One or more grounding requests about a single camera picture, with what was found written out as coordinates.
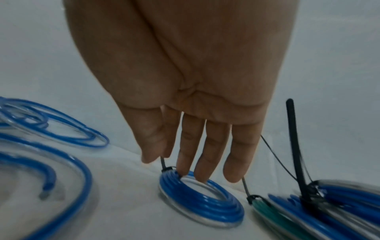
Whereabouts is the person's right hand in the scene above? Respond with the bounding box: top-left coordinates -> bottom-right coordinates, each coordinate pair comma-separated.
62,0 -> 299,184

